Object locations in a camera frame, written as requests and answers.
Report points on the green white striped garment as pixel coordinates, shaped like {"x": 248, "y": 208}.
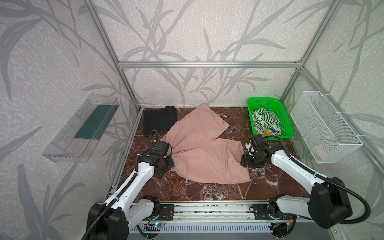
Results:
{"x": 264, "y": 119}

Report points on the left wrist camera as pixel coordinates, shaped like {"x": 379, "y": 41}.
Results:
{"x": 161, "y": 149}

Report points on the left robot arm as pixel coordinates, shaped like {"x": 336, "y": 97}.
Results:
{"x": 117, "y": 216}

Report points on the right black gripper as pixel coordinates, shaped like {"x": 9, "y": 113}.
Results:
{"x": 248, "y": 159}

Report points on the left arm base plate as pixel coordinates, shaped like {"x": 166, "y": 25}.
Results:
{"x": 164, "y": 212}

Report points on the black shirt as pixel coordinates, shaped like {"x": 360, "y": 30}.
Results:
{"x": 159, "y": 119}

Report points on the white wire basket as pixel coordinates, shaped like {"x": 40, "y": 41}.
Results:
{"x": 327, "y": 134}

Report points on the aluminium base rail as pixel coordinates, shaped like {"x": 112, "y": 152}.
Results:
{"x": 211, "y": 212}

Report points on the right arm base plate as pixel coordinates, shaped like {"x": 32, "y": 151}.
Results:
{"x": 261, "y": 212}

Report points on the yellow blue patterned garment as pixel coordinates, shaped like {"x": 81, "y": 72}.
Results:
{"x": 269, "y": 132}

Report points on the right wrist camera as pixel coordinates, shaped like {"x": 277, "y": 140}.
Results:
{"x": 256, "y": 144}

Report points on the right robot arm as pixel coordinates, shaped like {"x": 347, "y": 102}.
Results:
{"x": 327, "y": 204}

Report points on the clear plastic wall bin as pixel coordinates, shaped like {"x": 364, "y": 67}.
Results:
{"x": 79, "y": 137}

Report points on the aluminium frame crossbar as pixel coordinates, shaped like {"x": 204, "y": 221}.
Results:
{"x": 208, "y": 64}

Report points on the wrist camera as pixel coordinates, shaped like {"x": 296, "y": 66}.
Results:
{"x": 256, "y": 144}
{"x": 161, "y": 149}

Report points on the green circuit board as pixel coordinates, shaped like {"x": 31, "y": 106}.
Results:
{"x": 155, "y": 227}

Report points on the green plastic basket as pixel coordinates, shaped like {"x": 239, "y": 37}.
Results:
{"x": 273, "y": 105}

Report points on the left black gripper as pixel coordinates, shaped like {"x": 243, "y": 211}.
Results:
{"x": 167, "y": 162}

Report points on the pink garment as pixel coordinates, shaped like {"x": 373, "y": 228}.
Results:
{"x": 200, "y": 155}

